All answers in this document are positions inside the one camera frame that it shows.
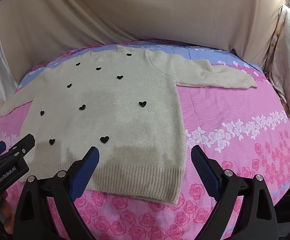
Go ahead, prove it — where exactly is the beige sweater with black hearts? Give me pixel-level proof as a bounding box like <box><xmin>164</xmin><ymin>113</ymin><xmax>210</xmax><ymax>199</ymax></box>
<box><xmin>0</xmin><ymin>44</ymin><xmax>258</xmax><ymax>205</ymax></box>

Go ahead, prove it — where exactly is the beige draped cloth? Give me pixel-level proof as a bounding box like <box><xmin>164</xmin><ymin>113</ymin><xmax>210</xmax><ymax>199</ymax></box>
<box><xmin>0</xmin><ymin>0</ymin><xmax>285</xmax><ymax>68</ymax></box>

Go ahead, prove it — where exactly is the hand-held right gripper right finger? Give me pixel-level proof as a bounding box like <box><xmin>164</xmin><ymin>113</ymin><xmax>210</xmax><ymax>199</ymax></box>
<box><xmin>191</xmin><ymin>145</ymin><xmax>281</xmax><ymax>240</ymax></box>

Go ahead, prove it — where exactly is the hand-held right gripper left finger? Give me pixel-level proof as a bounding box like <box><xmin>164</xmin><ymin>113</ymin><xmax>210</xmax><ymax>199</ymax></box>
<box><xmin>12</xmin><ymin>146</ymin><xmax>100</xmax><ymax>240</ymax></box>

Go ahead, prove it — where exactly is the person's left hand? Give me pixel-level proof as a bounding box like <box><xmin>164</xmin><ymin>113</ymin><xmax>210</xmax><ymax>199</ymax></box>
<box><xmin>0</xmin><ymin>191</ymin><xmax>13</xmax><ymax>235</ymax></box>

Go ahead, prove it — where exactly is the pink floral bed sheet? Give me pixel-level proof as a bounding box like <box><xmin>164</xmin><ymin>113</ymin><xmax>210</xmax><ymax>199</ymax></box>
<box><xmin>0</xmin><ymin>39</ymin><xmax>290</xmax><ymax>240</ymax></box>

